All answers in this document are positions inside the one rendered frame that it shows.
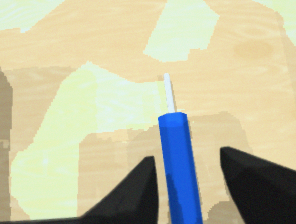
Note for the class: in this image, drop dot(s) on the blue stylus with white tip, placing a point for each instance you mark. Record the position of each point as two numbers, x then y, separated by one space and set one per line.
185 207

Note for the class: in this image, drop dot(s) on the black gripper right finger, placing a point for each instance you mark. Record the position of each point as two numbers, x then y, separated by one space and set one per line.
263 191

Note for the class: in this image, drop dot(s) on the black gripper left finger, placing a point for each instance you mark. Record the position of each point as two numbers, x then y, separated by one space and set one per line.
135 200

